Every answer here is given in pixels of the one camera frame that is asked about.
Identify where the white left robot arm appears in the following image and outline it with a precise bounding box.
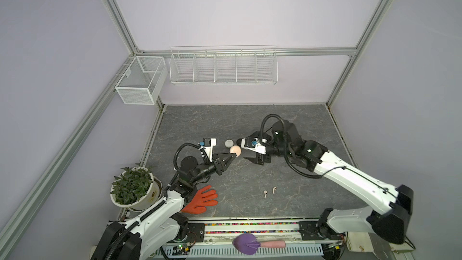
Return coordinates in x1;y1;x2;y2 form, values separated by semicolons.
91;145;241;260

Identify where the white mesh box basket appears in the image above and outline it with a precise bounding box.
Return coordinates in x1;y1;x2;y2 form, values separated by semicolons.
115;56;168;105

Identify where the pink round charging case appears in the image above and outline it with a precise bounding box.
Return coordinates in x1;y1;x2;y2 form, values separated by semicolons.
229;145;241;156

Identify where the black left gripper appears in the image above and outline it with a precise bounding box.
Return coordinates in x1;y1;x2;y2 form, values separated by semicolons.
190;152;235;185

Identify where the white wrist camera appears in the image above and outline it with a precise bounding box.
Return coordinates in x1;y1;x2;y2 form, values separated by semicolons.
199;138;217;163
239;136;267;155

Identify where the red rubber glove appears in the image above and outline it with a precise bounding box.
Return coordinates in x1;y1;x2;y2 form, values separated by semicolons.
181;185;218;214

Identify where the white earbud charging case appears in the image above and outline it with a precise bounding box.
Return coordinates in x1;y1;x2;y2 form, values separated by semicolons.
225;139;234;148

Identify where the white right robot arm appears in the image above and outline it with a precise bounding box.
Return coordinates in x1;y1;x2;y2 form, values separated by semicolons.
237;114;414;244

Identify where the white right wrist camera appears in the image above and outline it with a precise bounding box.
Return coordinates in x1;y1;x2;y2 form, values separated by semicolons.
239;136;267;155

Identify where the purple pink brush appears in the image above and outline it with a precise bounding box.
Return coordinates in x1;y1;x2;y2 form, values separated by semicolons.
232;233;286;255

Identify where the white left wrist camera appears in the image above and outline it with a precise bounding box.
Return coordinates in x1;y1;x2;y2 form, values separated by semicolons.
199;138;217;163

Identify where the white wire wall shelf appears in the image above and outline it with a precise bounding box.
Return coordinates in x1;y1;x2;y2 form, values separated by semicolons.
170;46;279;85

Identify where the white vented rail base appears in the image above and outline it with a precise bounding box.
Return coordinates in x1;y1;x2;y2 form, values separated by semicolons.
163;243;324;260

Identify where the potted green plant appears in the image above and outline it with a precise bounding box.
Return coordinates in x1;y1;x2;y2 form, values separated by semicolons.
109;166;162;211

